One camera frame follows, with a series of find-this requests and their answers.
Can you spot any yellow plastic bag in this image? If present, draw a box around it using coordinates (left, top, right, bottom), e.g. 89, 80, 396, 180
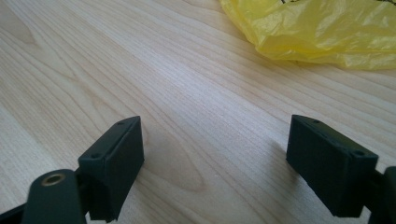
219, 0, 396, 71

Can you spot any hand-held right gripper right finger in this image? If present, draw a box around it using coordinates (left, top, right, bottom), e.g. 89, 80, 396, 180
286, 114, 379, 217

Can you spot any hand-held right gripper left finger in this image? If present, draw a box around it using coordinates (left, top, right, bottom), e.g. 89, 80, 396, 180
78, 116, 145, 223

